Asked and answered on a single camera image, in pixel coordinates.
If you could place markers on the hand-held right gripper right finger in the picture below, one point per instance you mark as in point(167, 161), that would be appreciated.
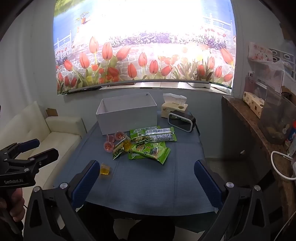
point(205, 185)

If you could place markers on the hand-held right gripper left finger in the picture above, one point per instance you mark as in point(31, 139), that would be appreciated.
point(85, 183)

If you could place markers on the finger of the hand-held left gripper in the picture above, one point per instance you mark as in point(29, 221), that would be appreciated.
point(46, 154)
point(29, 144)

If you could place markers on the red jelly cup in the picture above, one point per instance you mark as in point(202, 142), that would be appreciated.
point(108, 147)
point(110, 138)
point(119, 135)

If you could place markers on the white rectangular box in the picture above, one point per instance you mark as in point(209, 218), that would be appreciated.
point(129, 115)

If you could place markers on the person's left hand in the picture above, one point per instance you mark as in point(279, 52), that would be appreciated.
point(16, 201)

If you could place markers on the white sofa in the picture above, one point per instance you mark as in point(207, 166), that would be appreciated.
point(57, 139)

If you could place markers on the yellow jelly cup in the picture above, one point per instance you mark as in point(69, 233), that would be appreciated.
point(105, 169)
point(127, 146)

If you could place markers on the small green snack packet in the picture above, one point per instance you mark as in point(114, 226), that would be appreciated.
point(142, 139)
point(117, 154)
point(120, 145)

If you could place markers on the large green snack packet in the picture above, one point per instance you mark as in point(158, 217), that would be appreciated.
point(151, 149)
point(138, 131)
point(136, 156)
point(161, 136)

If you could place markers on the wooden shelf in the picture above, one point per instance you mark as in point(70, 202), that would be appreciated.
point(245, 125)

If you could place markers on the tissue pack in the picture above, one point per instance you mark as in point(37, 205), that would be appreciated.
point(173, 109)

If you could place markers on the patterned cream box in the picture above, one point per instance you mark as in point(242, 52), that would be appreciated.
point(253, 104)

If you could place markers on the clear plastic container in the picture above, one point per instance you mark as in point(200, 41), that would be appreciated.
point(277, 115)

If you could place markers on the white flat device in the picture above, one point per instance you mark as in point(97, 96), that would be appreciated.
point(201, 85)

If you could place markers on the floral printed bag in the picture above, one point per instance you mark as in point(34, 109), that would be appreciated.
point(260, 52)

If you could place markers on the tulip wall poster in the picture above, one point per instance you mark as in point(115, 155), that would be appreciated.
point(138, 58)

